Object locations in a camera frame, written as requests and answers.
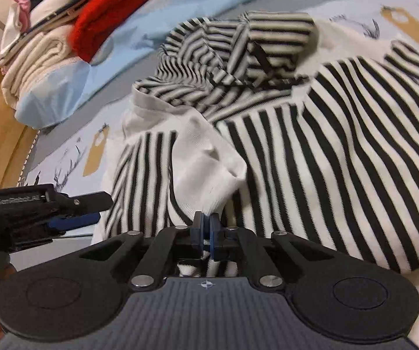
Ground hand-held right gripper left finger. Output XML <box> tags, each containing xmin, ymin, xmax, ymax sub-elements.
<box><xmin>82</xmin><ymin>211</ymin><xmax>205</xmax><ymax>292</ymax></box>

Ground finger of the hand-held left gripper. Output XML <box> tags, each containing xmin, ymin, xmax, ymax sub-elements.
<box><xmin>53</xmin><ymin>190</ymin><xmax>114</xmax><ymax>216</ymax></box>
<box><xmin>47</xmin><ymin>214</ymin><xmax>100</xmax><ymax>232</ymax></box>

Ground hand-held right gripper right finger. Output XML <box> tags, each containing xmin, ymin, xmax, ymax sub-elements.
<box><xmin>209</xmin><ymin>214</ymin><xmax>330</xmax><ymax>292</ymax></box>

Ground black white striped hoodie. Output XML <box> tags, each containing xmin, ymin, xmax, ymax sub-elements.
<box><xmin>102</xmin><ymin>9</ymin><xmax>419</xmax><ymax>281</ymax></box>

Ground cream folded blanket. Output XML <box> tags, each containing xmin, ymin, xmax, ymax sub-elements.
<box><xmin>0</xmin><ymin>31</ymin><xmax>86</xmax><ymax>110</ymax></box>

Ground light blue duvet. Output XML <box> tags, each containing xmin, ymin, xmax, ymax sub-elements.
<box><xmin>15</xmin><ymin>0</ymin><xmax>341</xmax><ymax>128</ymax></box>

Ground pink white cloth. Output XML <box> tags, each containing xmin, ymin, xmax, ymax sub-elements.
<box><xmin>0</xmin><ymin>0</ymin><xmax>31</xmax><ymax>44</ymax></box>

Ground red knitted blanket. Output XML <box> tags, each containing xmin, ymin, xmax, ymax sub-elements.
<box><xmin>69</xmin><ymin>0</ymin><xmax>192</xmax><ymax>62</ymax></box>

